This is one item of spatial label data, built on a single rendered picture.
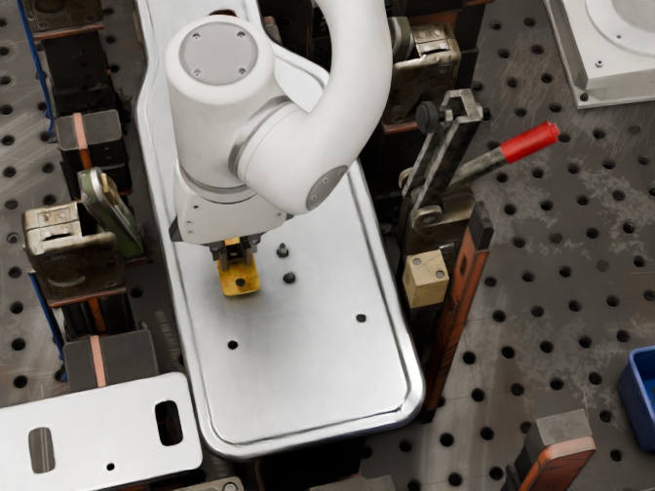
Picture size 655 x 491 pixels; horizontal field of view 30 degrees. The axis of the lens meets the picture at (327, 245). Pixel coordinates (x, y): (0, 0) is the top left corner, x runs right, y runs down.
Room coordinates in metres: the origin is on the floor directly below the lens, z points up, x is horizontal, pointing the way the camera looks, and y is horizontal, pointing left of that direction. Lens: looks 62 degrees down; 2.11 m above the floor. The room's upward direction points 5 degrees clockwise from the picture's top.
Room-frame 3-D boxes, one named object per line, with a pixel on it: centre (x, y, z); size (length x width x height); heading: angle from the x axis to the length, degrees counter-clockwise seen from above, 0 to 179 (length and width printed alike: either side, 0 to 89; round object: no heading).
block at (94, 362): (0.44, 0.20, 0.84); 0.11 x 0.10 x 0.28; 108
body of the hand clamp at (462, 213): (0.62, -0.11, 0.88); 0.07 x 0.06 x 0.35; 108
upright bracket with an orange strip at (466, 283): (0.52, -0.13, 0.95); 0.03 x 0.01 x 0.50; 18
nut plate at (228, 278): (0.55, 0.09, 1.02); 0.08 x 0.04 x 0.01; 18
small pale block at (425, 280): (0.53, -0.10, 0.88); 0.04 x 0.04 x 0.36; 18
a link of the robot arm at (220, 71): (0.55, 0.09, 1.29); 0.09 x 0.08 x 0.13; 53
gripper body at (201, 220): (0.55, 0.09, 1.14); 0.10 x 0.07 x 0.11; 108
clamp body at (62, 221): (0.56, 0.26, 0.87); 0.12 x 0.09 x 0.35; 108
